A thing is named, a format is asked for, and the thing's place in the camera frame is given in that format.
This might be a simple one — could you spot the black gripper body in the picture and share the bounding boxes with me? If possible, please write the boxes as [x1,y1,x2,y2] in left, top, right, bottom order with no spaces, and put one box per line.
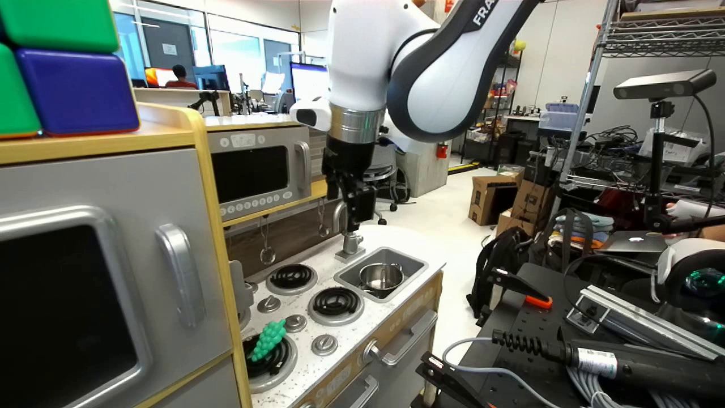
[323,135,378,203]

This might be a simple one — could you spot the green toy grapes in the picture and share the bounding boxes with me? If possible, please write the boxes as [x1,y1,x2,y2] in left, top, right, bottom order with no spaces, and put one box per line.
[248,316,291,364]

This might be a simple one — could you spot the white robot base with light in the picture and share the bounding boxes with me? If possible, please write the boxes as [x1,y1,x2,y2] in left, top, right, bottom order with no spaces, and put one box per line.
[652,236,725,322]

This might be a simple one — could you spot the grey toy faucet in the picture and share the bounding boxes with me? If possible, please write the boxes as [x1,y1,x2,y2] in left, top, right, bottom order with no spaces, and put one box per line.
[332,198,368,262]

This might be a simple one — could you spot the small metal pot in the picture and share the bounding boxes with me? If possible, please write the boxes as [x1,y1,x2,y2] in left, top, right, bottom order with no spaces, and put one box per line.
[357,260,405,294]

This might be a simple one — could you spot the grey toy sink basin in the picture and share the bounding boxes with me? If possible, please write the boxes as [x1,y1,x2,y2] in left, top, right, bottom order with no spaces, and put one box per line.
[333,245,431,303]

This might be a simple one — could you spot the grey toy microwave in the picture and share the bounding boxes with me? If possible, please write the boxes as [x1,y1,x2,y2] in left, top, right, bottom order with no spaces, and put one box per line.
[206,125,315,224]

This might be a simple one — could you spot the grey stove knob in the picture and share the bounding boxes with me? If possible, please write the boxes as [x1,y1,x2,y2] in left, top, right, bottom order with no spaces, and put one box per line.
[308,330,342,358]
[255,291,283,315]
[281,309,310,336]

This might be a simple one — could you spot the white toy kitchen counter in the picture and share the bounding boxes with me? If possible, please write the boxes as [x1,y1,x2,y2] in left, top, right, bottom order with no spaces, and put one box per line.
[222,189,450,408]

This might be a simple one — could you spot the grey yellow toy fridge cabinet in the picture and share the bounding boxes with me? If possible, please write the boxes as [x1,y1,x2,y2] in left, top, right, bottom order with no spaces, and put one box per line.
[0,101,257,408]

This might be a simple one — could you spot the bright computer monitor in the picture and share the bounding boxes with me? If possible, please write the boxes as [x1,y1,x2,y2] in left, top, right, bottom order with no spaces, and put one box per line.
[289,60,333,107]

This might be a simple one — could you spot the open dark cardboard box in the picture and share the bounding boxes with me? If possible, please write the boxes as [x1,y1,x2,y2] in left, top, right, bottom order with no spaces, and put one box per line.
[468,172,523,228]

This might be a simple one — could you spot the black backpack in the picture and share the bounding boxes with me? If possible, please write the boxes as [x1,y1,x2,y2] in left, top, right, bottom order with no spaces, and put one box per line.
[464,224,535,322]

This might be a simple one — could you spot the blue screen monitor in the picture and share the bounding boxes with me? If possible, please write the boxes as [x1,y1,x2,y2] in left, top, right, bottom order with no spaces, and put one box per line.
[190,62,231,92]

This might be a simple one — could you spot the shelf with colourful toys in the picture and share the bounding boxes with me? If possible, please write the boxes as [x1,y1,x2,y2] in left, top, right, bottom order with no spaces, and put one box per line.
[468,36,529,169]

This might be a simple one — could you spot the brown printed cardboard box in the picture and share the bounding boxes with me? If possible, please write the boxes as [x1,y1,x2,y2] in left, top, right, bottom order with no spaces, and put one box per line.
[511,177,558,230]

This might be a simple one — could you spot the black clamp with orange tip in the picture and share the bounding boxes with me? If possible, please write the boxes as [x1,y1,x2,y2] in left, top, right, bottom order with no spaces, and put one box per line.
[488,265,558,313]

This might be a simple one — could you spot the person in red shirt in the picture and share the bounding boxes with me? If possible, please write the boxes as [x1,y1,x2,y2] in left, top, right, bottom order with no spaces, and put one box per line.
[163,62,199,91]

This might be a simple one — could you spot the black metal clamp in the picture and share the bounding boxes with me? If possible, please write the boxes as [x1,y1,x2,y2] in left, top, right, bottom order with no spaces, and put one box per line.
[413,350,495,408]

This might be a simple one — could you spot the blue plastic crate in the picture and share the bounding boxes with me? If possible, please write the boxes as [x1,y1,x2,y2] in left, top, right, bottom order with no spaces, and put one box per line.
[537,101,584,135]

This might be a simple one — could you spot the black mounting table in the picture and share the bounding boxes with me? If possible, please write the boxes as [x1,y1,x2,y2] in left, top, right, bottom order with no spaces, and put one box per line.
[428,260,725,408]

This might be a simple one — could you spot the grey laptop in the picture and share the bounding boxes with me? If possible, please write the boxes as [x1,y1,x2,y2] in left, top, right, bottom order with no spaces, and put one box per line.
[601,228,685,258]

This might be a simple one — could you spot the purple block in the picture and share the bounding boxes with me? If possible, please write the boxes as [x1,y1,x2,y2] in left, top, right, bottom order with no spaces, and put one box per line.
[15,47,143,138]

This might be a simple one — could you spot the green block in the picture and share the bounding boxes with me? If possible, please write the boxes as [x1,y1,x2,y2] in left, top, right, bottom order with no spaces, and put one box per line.
[0,0,123,57]

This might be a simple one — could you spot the tall green storage bin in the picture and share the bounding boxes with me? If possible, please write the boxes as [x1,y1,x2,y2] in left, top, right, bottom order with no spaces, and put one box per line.
[0,41,45,143]

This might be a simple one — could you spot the metal wall hook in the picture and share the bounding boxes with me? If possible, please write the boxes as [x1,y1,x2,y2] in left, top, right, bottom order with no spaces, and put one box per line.
[257,224,281,266]

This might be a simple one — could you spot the grey oven door handle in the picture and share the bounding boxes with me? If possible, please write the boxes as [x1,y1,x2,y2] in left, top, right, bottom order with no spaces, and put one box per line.
[360,305,441,366]

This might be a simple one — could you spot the grey fridge door handle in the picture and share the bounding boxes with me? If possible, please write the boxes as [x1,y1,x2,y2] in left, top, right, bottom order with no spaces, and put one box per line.
[154,220,209,330]

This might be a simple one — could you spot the grey cable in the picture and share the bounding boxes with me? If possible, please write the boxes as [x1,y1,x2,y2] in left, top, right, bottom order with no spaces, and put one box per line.
[441,336,563,408]

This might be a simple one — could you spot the black camera stand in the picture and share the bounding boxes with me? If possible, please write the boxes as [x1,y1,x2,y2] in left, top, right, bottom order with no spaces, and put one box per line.
[647,98,678,230]

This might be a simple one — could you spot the aluminium extrusion rail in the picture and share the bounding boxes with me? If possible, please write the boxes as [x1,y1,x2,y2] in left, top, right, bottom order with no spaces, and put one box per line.
[565,283,725,362]

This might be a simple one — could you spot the thick black cable connector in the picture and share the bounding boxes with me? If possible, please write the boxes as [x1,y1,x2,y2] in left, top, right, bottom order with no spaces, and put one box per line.
[490,329,725,400]

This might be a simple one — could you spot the grey stereo camera bar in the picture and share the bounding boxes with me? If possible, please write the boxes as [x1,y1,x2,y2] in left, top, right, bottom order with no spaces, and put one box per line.
[612,66,719,103]

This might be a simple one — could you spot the metal wire shelf rack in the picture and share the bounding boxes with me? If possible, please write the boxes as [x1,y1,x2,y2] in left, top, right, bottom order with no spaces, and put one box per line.
[559,0,725,198]

